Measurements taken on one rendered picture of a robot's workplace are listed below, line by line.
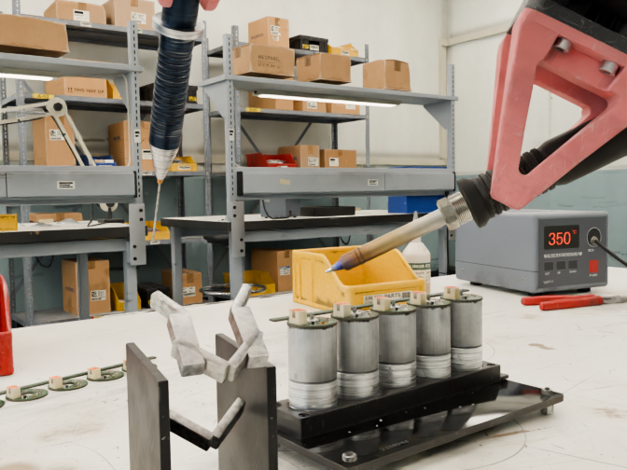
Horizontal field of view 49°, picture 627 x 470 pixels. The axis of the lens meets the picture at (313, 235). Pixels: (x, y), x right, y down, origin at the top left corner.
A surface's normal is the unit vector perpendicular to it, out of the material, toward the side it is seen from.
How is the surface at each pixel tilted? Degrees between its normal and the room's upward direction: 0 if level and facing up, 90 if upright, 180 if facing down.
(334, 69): 90
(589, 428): 0
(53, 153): 90
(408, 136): 90
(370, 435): 0
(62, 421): 0
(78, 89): 88
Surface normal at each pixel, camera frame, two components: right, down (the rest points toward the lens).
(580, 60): -0.12, 0.07
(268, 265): -0.77, 0.07
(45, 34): 0.69, 0.00
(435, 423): -0.02, -1.00
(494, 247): -0.91, 0.04
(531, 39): -0.28, 0.38
